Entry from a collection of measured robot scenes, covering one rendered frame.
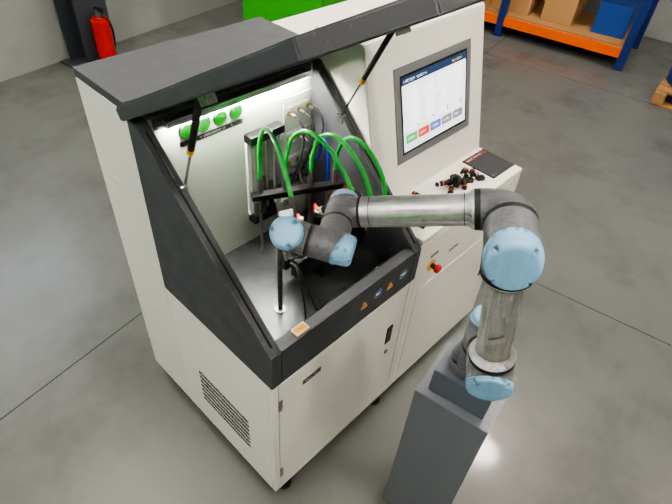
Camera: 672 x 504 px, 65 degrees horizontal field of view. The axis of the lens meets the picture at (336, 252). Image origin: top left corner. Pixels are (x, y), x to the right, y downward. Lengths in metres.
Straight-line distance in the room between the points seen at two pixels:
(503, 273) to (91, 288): 2.49
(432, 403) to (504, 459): 0.95
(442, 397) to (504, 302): 0.57
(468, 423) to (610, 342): 1.68
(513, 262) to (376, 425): 1.57
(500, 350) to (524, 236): 0.34
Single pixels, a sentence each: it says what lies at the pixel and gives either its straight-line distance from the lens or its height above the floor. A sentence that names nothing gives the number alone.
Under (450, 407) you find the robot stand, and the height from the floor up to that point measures 0.80.
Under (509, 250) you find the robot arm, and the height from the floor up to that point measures 1.52.
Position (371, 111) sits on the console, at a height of 1.35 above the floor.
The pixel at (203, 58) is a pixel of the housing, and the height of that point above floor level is 1.50.
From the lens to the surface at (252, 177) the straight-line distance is 1.86.
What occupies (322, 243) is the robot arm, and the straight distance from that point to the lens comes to 1.16.
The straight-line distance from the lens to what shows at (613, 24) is 6.68.
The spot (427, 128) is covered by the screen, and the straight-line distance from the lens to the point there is 2.10.
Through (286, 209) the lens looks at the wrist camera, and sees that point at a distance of 1.36.
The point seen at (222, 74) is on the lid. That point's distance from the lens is 1.04.
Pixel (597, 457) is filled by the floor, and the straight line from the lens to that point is 2.78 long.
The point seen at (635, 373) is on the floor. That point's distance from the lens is 3.17.
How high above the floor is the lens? 2.19
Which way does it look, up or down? 43 degrees down
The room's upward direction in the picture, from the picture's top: 5 degrees clockwise
